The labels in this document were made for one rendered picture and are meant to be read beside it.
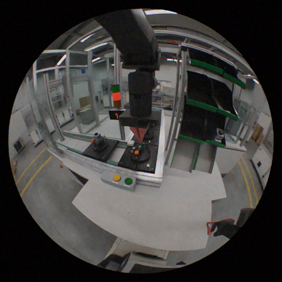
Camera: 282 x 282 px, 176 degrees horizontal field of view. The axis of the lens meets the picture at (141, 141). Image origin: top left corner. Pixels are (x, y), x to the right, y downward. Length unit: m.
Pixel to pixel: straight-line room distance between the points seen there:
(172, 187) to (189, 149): 0.27
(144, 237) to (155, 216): 0.14
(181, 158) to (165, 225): 0.41
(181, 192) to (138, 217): 0.31
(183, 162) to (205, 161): 0.16
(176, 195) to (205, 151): 0.34
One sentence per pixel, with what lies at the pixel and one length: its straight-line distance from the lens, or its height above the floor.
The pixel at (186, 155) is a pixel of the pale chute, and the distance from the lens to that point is 0.54.
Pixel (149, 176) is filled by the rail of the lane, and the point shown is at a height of 0.96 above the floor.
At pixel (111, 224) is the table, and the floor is 0.86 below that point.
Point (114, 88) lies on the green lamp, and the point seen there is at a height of 1.39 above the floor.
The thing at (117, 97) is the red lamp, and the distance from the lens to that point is 0.58.
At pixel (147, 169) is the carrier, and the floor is 0.97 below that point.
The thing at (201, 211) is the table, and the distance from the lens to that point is 0.66.
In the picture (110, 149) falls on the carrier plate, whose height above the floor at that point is 0.97.
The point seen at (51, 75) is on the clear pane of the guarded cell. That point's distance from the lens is 1.61.
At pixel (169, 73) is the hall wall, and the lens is 11.05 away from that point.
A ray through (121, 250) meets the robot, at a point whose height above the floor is 0.28.
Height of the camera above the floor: 1.40
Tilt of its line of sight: 37 degrees down
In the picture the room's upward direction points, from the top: straight up
